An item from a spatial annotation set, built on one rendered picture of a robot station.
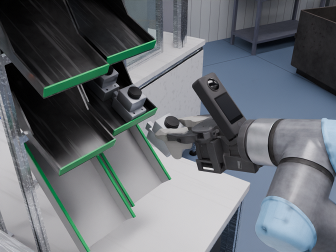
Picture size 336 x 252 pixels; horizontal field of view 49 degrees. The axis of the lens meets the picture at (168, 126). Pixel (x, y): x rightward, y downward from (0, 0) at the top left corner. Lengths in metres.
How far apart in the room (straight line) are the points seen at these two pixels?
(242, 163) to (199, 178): 0.56
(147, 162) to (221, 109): 0.39
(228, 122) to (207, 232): 0.48
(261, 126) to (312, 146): 0.09
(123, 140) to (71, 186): 0.19
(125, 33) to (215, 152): 0.33
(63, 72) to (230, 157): 0.32
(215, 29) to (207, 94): 4.31
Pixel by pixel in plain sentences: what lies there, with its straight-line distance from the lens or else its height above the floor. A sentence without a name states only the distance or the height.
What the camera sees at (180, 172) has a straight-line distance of 1.21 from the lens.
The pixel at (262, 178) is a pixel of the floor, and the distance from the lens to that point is 2.60.
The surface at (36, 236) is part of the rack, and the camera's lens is 0.92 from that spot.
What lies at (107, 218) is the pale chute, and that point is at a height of 1.01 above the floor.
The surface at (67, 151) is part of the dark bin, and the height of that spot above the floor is 1.20.
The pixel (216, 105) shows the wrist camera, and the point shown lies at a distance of 0.62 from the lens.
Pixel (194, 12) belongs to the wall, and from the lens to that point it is 4.67.
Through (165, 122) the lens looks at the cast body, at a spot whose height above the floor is 1.25.
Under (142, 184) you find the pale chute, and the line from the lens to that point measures 0.94.
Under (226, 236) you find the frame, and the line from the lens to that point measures 1.32.
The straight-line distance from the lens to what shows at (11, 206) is 1.19.
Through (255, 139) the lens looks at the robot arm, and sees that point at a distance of 0.58.
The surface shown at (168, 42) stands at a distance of 2.29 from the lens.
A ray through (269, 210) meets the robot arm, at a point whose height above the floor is 1.28.
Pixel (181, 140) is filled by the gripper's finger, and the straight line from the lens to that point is 0.65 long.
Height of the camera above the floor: 1.63
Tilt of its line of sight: 32 degrees down
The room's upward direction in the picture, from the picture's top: straight up
